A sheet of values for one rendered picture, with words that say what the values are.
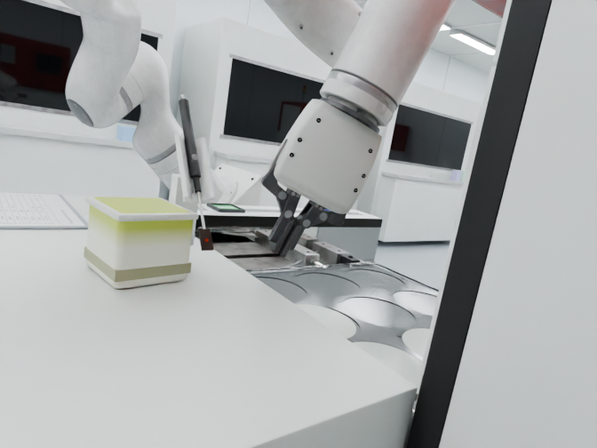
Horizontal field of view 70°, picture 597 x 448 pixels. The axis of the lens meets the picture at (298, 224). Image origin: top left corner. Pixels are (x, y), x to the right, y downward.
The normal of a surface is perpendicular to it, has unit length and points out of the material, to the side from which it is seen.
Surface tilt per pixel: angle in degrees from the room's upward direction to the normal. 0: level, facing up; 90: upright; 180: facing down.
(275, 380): 0
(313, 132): 86
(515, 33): 90
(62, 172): 90
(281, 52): 90
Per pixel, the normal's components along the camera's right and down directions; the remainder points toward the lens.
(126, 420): 0.16, -0.97
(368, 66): -0.19, 0.01
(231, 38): 0.58, 0.25
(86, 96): -0.25, 0.57
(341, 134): 0.18, 0.22
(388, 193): -0.79, -0.01
